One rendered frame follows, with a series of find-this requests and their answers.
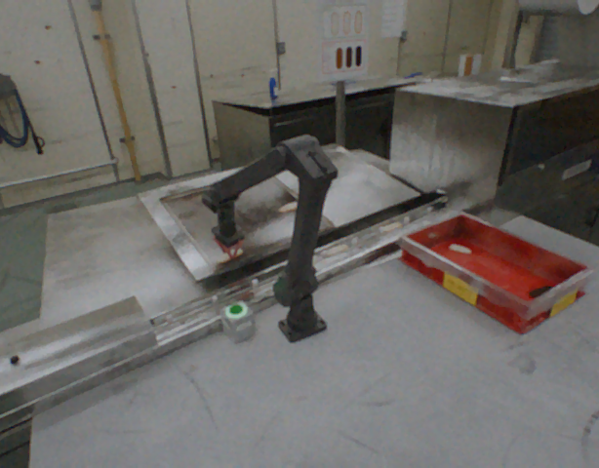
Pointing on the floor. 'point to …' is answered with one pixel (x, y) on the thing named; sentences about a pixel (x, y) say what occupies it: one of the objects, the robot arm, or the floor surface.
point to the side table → (364, 386)
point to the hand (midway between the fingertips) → (229, 253)
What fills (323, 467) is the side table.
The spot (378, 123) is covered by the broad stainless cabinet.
